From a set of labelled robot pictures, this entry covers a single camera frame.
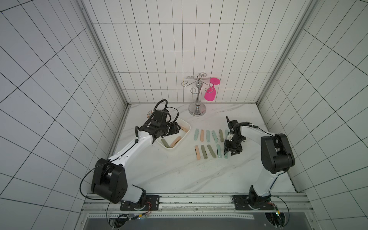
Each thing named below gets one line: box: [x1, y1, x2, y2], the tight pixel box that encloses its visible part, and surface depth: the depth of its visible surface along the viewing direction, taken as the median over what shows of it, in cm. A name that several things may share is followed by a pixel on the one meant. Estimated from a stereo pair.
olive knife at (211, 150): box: [207, 144, 217, 159], surface depth 94 cm
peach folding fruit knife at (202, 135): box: [200, 129, 205, 142], surface depth 103 cm
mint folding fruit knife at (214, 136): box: [211, 130, 219, 143], surface depth 100 cm
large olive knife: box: [161, 138, 172, 149], surface depth 97 cm
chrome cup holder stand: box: [181, 72, 214, 117], surface depth 102 cm
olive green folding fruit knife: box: [218, 129, 224, 142], surface depth 103 cm
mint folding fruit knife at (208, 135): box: [206, 129, 211, 143], surface depth 102 cm
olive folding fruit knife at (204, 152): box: [200, 144, 208, 160], surface depth 94 cm
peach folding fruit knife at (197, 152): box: [194, 145, 201, 161], surface depth 94 cm
